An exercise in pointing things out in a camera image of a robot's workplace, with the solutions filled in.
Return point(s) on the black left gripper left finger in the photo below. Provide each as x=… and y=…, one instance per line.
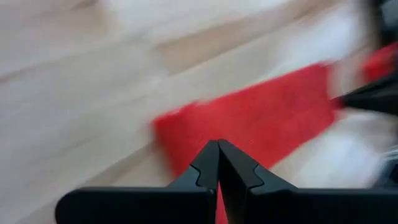
x=140, y=205

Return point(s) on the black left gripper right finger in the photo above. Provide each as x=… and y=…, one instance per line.
x=311, y=207

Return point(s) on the red bandage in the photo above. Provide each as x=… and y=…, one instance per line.
x=248, y=118

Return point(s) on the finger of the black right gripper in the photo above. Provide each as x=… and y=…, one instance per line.
x=379, y=98

